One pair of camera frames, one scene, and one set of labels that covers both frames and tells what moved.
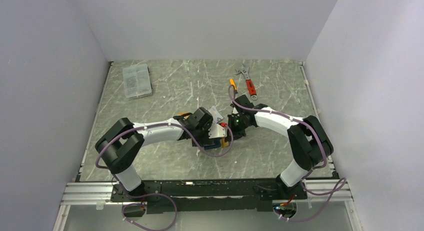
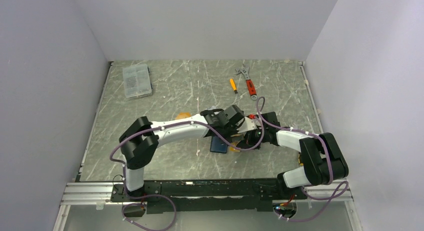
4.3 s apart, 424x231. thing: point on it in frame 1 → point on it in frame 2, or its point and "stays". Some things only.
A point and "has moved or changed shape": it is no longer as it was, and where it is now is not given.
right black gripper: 236,134 → 248,141
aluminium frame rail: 89,193 stays
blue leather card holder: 217,144 has moved or changed shape
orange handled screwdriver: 232,81 stays
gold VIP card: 223,143 → 232,149
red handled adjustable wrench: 246,71 stays
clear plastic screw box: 136,80 stays
